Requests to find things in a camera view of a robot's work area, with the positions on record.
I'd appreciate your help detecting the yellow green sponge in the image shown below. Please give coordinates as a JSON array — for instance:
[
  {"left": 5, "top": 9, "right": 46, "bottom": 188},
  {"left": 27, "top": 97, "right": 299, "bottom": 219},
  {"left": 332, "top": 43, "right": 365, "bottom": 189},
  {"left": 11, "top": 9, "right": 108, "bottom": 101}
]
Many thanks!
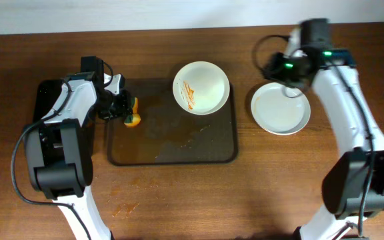
[{"left": 123, "top": 97, "right": 141, "bottom": 127}]

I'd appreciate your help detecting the white plate bottom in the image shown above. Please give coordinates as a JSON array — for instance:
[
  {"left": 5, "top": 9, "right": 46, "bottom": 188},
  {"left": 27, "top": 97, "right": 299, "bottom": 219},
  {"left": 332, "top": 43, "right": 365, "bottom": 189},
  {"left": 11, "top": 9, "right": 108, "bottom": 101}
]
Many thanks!
[{"left": 250, "top": 83, "right": 311, "bottom": 135}]

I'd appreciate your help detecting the white plate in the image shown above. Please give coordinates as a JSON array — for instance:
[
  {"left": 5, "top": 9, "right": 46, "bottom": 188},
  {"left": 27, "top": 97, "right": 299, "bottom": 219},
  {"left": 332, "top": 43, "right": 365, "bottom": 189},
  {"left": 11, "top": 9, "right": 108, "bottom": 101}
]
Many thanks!
[
  {"left": 250, "top": 83, "right": 311, "bottom": 135},
  {"left": 172, "top": 61, "right": 231, "bottom": 115}
]

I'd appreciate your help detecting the white plate top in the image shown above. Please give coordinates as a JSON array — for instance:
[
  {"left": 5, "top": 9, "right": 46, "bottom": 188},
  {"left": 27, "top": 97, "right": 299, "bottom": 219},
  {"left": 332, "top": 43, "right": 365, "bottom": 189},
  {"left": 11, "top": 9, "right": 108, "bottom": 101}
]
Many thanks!
[{"left": 172, "top": 61, "right": 231, "bottom": 115}]

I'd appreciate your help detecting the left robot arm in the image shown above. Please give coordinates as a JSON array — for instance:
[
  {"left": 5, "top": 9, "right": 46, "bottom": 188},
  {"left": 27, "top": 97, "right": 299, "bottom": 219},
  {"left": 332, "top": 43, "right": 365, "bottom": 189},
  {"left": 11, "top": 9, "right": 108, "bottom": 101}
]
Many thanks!
[{"left": 18, "top": 56, "right": 141, "bottom": 239}]

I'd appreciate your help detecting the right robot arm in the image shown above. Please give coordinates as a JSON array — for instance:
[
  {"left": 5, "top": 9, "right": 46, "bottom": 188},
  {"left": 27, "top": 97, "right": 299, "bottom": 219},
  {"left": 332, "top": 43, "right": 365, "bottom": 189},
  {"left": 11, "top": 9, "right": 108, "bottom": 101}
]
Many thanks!
[{"left": 261, "top": 18, "right": 384, "bottom": 240}]

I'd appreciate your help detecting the brown plastic serving tray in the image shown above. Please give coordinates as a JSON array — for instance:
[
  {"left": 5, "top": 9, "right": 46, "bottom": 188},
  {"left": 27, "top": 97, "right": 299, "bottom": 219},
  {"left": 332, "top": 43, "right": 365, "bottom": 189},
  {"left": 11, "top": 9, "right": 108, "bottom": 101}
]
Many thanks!
[{"left": 105, "top": 79, "right": 239, "bottom": 167}]

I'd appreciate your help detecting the black rectangular tray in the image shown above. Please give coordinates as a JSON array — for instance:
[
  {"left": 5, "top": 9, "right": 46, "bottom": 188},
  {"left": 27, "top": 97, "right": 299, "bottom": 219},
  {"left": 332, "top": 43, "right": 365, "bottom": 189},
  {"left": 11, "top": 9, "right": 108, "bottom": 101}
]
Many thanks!
[{"left": 31, "top": 79, "right": 96, "bottom": 157}]

